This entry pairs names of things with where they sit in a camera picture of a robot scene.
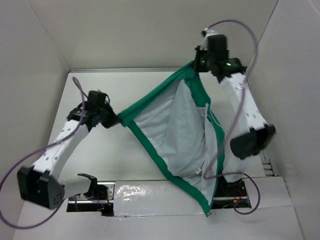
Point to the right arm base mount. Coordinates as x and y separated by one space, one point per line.
228 194

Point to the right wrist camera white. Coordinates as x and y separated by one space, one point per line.
206 33

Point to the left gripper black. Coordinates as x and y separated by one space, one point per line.
114 119

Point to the aluminium rail right side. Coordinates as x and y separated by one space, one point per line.
269 165

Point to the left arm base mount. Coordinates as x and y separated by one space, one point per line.
101 202

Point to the green jacket white lining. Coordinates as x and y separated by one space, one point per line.
176 126

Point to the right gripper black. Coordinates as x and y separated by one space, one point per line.
197 66

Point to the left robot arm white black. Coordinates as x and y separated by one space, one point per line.
39 183

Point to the white taped cover panel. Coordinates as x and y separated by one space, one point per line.
152 198

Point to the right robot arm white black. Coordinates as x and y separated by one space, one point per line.
253 133

